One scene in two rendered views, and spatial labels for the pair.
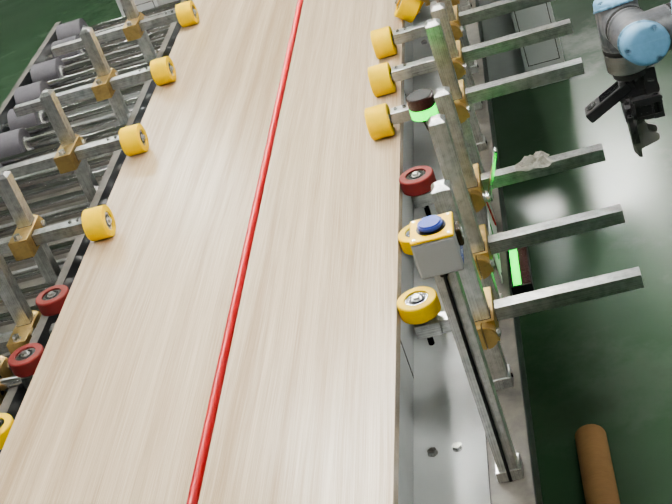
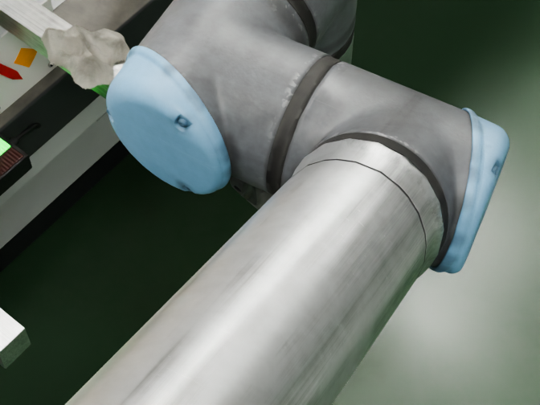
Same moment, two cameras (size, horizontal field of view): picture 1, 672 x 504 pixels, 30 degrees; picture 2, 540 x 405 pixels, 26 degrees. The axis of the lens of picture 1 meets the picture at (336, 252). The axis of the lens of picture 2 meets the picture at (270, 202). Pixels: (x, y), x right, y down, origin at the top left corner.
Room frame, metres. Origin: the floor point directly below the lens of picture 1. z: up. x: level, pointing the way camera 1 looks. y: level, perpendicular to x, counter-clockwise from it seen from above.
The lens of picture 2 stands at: (1.88, -0.95, 1.70)
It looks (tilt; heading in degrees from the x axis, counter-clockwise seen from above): 57 degrees down; 26
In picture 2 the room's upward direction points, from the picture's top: straight up
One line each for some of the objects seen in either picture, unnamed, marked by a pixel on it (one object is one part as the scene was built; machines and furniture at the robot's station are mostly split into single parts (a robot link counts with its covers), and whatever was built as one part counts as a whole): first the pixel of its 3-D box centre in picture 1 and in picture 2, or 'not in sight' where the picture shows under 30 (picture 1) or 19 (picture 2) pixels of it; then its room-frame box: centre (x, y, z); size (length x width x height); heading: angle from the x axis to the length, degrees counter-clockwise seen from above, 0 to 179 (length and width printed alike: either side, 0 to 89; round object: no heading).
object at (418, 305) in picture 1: (423, 320); not in sight; (2.02, -0.11, 0.85); 0.08 x 0.08 x 0.11
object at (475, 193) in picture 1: (470, 189); not in sight; (2.46, -0.33, 0.84); 0.14 x 0.06 x 0.05; 167
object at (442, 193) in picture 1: (473, 292); not in sight; (1.95, -0.21, 0.91); 0.04 x 0.04 x 0.48; 77
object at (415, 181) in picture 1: (422, 194); not in sight; (2.50, -0.23, 0.85); 0.08 x 0.08 x 0.11
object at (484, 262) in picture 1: (478, 252); not in sight; (2.22, -0.27, 0.83); 0.14 x 0.06 x 0.05; 167
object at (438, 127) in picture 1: (467, 220); not in sight; (2.20, -0.27, 0.92); 0.04 x 0.04 x 0.48; 77
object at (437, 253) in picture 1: (437, 247); not in sight; (1.70, -0.15, 1.18); 0.07 x 0.07 x 0.08; 77
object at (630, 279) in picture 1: (526, 304); not in sight; (1.97, -0.30, 0.84); 0.44 x 0.03 x 0.04; 77
